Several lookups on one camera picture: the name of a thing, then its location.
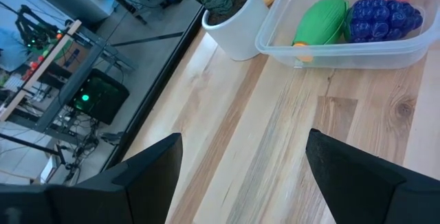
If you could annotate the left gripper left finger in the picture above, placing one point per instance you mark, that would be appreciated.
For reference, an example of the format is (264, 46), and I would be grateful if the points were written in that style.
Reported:
(148, 189)

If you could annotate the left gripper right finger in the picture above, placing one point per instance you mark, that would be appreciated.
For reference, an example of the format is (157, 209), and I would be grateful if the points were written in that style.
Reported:
(350, 182)

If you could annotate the green toy corn cob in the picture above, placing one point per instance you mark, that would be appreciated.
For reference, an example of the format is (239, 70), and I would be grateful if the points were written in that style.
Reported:
(321, 21)

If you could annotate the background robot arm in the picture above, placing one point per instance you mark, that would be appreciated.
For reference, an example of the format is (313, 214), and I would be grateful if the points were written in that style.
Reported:
(38, 36)

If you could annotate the clear plastic tupperware container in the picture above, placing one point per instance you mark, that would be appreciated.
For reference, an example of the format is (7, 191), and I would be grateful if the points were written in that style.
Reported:
(343, 57)

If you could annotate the black computer tower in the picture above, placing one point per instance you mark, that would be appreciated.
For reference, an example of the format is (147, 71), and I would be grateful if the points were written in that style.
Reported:
(103, 103)

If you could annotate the white floor box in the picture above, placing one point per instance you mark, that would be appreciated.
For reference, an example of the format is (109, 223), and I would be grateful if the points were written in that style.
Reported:
(49, 170)

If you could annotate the white plant pot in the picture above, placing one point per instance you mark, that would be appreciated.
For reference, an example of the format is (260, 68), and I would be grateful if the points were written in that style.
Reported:
(237, 35)

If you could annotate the person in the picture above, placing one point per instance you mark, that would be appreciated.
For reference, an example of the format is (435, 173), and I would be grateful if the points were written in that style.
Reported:
(12, 50)

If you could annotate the black aluminium table frame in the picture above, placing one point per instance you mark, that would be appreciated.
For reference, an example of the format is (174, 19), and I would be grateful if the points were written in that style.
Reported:
(160, 79)

